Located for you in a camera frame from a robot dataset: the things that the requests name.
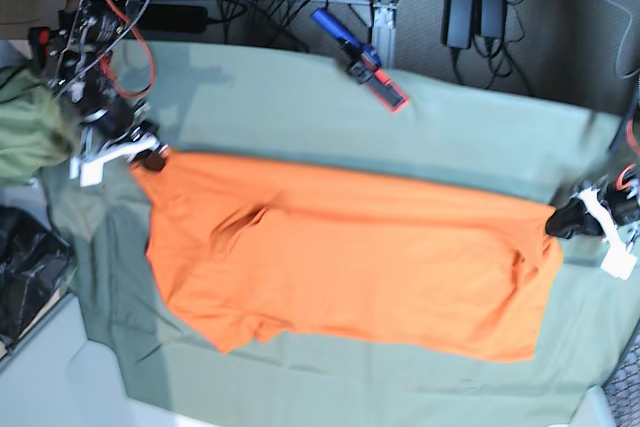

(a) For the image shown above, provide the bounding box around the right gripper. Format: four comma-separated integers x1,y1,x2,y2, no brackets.
77,101,169,172

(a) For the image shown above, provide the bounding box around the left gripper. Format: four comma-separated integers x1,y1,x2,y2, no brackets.
545,164,639,240

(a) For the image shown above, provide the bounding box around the orange T-shirt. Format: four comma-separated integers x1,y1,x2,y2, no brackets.
132,152,563,362

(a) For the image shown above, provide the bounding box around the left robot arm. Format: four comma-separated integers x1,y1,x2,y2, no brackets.
545,90,639,241

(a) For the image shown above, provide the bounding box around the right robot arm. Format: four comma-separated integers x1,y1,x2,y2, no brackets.
34,0,166,176

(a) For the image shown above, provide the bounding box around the olive green shirt pile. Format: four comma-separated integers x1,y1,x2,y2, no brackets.
1,66,79,188

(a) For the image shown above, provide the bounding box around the black power brick left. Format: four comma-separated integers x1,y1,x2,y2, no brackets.
138,4,209,34

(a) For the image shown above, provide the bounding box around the green table cloth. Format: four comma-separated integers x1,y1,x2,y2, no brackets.
42,42,639,426

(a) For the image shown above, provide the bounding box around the black plastic bag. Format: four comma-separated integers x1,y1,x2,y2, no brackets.
1,206,73,353

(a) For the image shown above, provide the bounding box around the blue clamp left edge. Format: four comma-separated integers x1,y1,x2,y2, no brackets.
27,10,66,73

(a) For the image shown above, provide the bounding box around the blue clamp edge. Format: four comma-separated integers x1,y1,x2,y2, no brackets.
27,10,66,73
311,8,409,113

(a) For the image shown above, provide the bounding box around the patterned mesh chair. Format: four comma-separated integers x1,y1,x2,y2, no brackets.
603,325,640,427

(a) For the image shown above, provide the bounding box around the blue clamp centre edge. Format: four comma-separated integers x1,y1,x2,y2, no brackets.
311,8,409,113

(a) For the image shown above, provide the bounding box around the black power adapter left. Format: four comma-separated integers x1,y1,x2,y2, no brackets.
441,0,474,50

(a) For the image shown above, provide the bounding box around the black power adapter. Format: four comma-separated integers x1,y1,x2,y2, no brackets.
441,0,474,50
478,0,507,40

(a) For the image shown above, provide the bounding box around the black power adapter right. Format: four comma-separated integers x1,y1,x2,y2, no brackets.
478,0,507,40

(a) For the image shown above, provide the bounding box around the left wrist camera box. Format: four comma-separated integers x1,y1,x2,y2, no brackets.
600,246,638,281

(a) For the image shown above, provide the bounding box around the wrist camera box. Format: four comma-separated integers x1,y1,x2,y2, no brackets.
600,246,638,281
69,157,104,187

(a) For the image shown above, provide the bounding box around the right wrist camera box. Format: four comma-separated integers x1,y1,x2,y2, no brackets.
69,157,104,187

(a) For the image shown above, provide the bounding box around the white cable on carpet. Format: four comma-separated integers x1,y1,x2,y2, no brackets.
572,0,640,79

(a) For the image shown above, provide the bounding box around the aluminium frame post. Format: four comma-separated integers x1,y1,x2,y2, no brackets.
369,0,400,68

